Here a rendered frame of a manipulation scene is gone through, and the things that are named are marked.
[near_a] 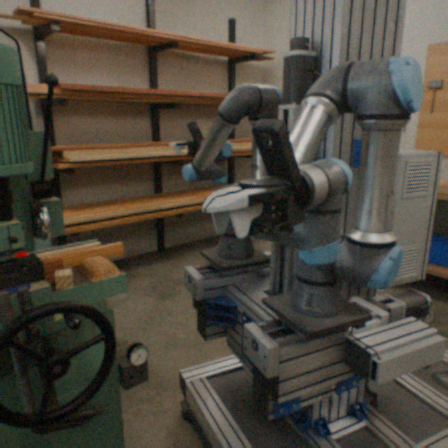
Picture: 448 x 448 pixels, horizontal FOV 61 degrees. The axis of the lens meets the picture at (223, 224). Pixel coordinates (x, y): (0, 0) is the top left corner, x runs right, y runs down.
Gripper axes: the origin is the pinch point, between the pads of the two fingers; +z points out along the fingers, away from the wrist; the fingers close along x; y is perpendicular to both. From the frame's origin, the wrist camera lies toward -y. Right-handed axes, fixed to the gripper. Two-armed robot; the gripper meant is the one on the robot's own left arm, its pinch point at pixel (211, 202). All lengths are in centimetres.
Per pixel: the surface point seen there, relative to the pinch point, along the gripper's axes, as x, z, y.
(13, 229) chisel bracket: 74, -1, 15
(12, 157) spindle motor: 70, -3, -4
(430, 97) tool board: 57, -335, -16
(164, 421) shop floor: 89, -52, 122
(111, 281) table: 60, -19, 33
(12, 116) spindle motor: 70, -5, -14
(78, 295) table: 62, -10, 34
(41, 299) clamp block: 54, 3, 28
